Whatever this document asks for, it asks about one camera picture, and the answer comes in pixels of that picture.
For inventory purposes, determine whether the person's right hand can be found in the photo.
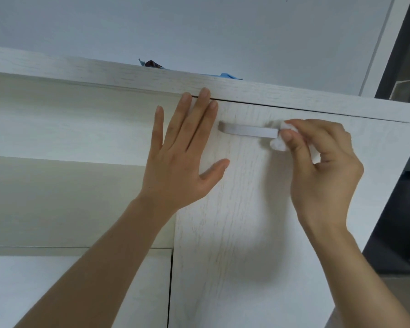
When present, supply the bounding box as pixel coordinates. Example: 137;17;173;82
279;119;365;233

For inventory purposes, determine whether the person's left hand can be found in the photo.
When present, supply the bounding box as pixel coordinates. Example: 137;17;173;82
137;87;231;217

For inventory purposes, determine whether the white wipe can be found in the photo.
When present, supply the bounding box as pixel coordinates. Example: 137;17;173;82
269;121;298;151

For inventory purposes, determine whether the person's left forearm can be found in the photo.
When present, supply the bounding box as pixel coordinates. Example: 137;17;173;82
15;196;179;328

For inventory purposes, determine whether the person's right forearm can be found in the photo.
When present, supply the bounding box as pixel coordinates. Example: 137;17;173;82
302;222;410;328

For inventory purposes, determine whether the blue cloth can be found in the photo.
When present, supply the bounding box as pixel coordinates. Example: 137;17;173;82
138;58;243;80

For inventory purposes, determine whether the white wooden cabinet door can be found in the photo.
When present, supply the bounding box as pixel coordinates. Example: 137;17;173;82
168;97;410;328

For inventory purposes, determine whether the white wooden cabinet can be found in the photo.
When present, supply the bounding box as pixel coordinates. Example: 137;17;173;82
0;45;410;328

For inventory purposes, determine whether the dark furniture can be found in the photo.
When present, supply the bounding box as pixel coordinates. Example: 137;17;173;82
361;170;410;275

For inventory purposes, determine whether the dark glass panel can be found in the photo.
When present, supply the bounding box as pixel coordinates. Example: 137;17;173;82
375;0;410;105

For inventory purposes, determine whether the white smooth cabinet door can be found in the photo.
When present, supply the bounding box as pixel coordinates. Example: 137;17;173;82
0;249;173;328

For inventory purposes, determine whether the grey cabinet door handle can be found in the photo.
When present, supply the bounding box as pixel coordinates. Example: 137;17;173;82
218;121;281;139

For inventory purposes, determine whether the white door frame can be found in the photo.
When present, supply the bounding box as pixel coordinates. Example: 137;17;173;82
359;0;410;98

